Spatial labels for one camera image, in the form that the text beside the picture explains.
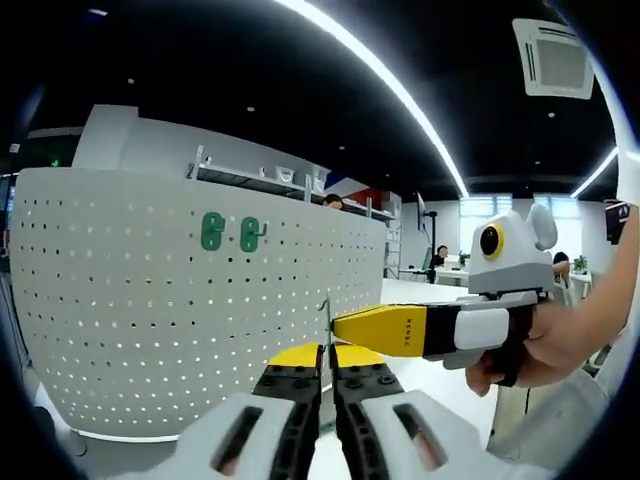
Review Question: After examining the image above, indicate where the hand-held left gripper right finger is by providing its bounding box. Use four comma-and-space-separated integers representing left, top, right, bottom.
332, 343, 551, 480

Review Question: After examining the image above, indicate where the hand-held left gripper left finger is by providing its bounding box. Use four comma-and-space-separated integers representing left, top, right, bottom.
149, 342, 324, 480

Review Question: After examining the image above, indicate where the white perforated mounting plate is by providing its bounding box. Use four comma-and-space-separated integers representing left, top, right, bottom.
8, 167, 389, 444

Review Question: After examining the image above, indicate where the person's right hand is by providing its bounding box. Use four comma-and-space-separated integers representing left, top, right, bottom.
464, 297, 600, 397

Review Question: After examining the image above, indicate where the monitor on black stand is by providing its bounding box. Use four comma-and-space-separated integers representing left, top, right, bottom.
416, 192, 440, 282

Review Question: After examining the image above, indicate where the white mesh office chair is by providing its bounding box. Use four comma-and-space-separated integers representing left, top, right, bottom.
488, 367, 614, 469

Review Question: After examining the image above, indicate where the curved ceiling light strip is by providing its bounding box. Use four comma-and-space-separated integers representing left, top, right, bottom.
272, 0, 471, 199

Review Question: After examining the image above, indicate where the ceiling air conditioner vent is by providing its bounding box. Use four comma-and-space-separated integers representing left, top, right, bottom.
511, 17, 597, 100

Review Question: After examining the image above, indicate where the metal storage shelf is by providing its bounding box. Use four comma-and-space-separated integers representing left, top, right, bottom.
188, 143, 404, 274

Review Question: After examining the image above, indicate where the red blue wall banner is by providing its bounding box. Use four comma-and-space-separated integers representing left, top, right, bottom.
327, 170, 371, 199

